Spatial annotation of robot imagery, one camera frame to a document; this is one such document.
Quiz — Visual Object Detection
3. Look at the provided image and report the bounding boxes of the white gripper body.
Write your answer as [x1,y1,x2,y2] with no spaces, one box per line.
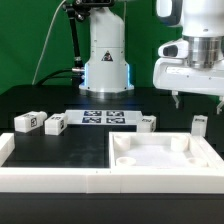
[153,38,224,96]

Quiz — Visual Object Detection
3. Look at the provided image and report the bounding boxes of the white square tabletop part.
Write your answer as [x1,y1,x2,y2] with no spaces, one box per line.
[109,132,210,169]

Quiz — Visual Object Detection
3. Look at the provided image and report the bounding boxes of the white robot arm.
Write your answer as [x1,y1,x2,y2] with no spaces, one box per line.
[81,0,224,106]

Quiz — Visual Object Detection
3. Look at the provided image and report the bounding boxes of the white plate with fiducial tags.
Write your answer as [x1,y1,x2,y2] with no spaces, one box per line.
[65,110,143,125]

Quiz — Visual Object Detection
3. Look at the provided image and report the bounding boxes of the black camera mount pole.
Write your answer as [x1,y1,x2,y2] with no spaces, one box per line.
[62,0,116,84]

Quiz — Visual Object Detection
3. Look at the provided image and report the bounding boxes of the black base cable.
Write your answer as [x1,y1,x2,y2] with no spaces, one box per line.
[34,68,84,87]

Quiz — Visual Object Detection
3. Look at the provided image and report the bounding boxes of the grey cable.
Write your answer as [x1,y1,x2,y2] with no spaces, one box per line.
[31,0,68,86]

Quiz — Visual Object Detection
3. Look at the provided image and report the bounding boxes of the white U-shaped fence wall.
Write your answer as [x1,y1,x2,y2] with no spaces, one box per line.
[0,133,224,194]

